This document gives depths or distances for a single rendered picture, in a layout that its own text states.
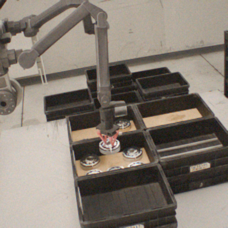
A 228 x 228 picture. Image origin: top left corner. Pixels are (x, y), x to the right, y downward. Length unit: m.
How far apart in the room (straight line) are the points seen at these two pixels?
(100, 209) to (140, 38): 3.64
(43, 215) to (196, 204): 0.75
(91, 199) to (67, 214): 0.20
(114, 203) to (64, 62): 3.50
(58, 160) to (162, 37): 3.21
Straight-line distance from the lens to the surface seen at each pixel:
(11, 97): 2.12
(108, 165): 2.01
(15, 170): 2.36
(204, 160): 1.92
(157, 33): 5.19
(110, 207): 1.77
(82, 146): 2.04
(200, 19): 5.34
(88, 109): 3.14
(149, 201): 1.78
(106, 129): 1.90
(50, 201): 2.07
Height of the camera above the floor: 2.03
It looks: 29 degrees down
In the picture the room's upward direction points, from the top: 7 degrees counter-clockwise
